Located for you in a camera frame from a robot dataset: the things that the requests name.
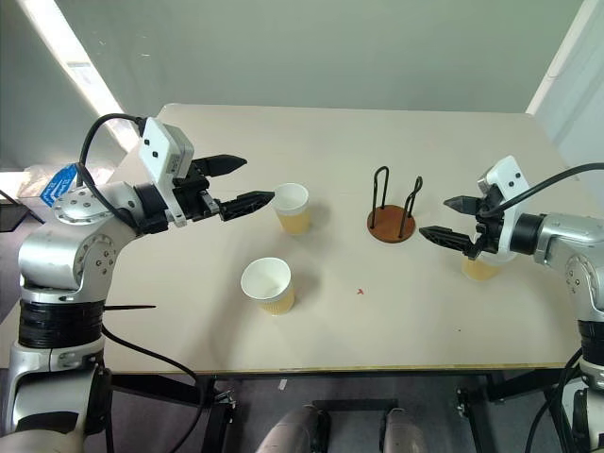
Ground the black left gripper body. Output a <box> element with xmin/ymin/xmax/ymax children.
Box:
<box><xmin>172</xmin><ymin>158</ymin><xmax>223</xmax><ymax>223</ymax></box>

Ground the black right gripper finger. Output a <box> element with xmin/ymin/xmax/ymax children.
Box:
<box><xmin>443</xmin><ymin>195</ymin><xmax>482</xmax><ymax>216</ymax></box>
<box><xmin>418</xmin><ymin>226</ymin><xmax>478</xmax><ymax>261</ymax></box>

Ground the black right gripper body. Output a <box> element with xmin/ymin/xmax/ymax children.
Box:
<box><xmin>471</xmin><ymin>185</ymin><xmax>506</xmax><ymax>257</ymax></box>

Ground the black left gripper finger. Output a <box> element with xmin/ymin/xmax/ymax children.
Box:
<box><xmin>219</xmin><ymin>190</ymin><xmax>277</xmax><ymax>223</ymax></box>
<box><xmin>207</xmin><ymin>153</ymin><xmax>248</xmax><ymax>178</ymax></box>

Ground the yellow paper cup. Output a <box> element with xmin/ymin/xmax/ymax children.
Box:
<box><xmin>461</xmin><ymin>254</ymin><xmax>505</xmax><ymax>283</ymax></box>
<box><xmin>240</xmin><ymin>257</ymin><xmax>297</xmax><ymax>317</ymax></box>
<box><xmin>272</xmin><ymin>182</ymin><xmax>312</xmax><ymax>237</ymax></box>

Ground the clear plastic bag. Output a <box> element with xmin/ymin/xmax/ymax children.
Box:
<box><xmin>18</xmin><ymin>164</ymin><xmax>114</xmax><ymax>202</ymax></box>

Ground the grey rounded shape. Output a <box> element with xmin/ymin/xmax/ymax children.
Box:
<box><xmin>379</xmin><ymin>406</ymin><xmax>430</xmax><ymax>453</ymax></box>
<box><xmin>254</xmin><ymin>404</ymin><xmax>331</xmax><ymax>453</ymax></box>

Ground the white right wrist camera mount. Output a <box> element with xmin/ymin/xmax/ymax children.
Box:
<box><xmin>476</xmin><ymin>155</ymin><xmax>529</xmax><ymax>265</ymax></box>

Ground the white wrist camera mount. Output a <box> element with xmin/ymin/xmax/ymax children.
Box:
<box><xmin>138</xmin><ymin>116</ymin><xmax>195</xmax><ymax>228</ymax></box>
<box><xmin>476</xmin><ymin>155</ymin><xmax>529</xmax><ymax>265</ymax></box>

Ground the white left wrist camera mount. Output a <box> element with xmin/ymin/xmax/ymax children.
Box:
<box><xmin>138</xmin><ymin>116</ymin><xmax>195</xmax><ymax>228</ymax></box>

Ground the wooden base wire cup holder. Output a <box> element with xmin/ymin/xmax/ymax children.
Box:
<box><xmin>366</xmin><ymin>165</ymin><xmax>418</xmax><ymax>245</ymax></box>

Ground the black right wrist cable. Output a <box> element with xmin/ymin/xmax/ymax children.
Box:
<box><xmin>480</xmin><ymin>162</ymin><xmax>604</xmax><ymax>218</ymax></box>

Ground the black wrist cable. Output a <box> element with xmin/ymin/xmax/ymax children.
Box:
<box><xmin>77</xmin><ymin>112</ymin><xmax>145</xmax><ymax>232</ymax></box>
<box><xmin>480</xmin><ymin>162</ymin><xmax>604</xmax><ymax>218</ymax></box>

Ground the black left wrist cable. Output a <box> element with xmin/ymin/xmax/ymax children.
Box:
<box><xmin>77</xmin><ymin>112</ymin><xmax>145</xmax><ymax>232</ymax></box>

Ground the black left body cable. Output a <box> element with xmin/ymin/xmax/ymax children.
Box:
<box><xmin>101</xmin><ymin>325</ymin><xmax>211</xmax><ymax>426</ymax></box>

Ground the black body cable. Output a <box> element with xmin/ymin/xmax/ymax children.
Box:
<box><xmin>101</xmin><ymin>325</ymin><xmax>211</xmax><ymax>426</ymax></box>
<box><xmin>526</xmin><ymin>346</ymin><xmax>586</xmax><ymax>453</ymax></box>

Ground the black right body cable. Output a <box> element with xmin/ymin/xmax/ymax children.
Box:
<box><xmin>526</xmin><ymin>346</ymin><xmax>586</xmax><ymax>453</ymax></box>

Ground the black table frame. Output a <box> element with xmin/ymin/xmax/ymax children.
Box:
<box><xmin>110</xmin><ymin>367</ymin><xmax>581</xmax><ymax>453</ymax></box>

